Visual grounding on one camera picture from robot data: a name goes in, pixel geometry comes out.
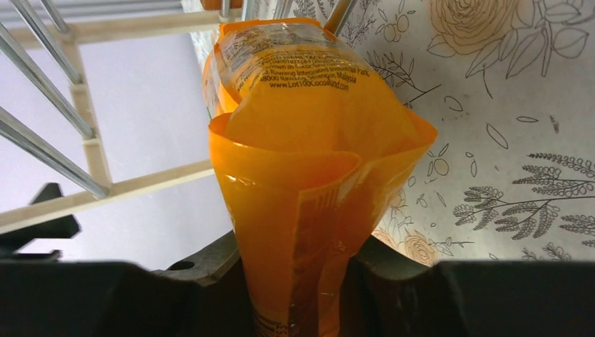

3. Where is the white metal shelf rack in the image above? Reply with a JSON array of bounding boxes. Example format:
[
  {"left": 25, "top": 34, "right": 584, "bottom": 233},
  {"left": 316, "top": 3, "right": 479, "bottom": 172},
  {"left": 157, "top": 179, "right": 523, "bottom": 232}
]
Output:
[{"left": 1, "top": 1, "right": 258, "bottom": 233}]

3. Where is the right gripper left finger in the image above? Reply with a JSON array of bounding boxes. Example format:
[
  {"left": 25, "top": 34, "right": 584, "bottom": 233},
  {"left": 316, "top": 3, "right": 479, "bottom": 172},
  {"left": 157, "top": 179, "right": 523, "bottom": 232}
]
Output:
[{"left": 1, "top": 232, "right": 255, "bottom": 336}]

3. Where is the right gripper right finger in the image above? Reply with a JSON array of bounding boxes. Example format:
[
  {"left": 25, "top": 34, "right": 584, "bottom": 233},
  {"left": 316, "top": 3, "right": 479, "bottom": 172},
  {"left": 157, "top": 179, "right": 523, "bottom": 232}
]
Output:
[{"left": 340, "top": 237, "right": 594, "bottom": 336}]

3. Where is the orange wooden divider tray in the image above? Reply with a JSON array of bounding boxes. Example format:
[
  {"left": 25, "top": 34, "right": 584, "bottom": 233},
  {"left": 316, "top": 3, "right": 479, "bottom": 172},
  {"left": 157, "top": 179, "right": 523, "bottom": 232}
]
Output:
[{"left": 200, "top": 0, "right": 243, "bottom": 11}]

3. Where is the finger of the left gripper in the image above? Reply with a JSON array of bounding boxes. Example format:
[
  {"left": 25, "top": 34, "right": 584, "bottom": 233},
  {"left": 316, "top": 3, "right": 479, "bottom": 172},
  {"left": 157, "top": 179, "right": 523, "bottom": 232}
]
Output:
[{"left": 0, "top": 183, "right": 81, "bottom": 261}]

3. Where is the orange mango candy bag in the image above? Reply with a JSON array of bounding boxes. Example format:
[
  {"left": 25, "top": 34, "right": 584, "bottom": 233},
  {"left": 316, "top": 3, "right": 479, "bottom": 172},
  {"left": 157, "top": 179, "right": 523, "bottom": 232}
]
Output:
[{"left": 206, "top": 18, "right": 438, "bottom": 336}]

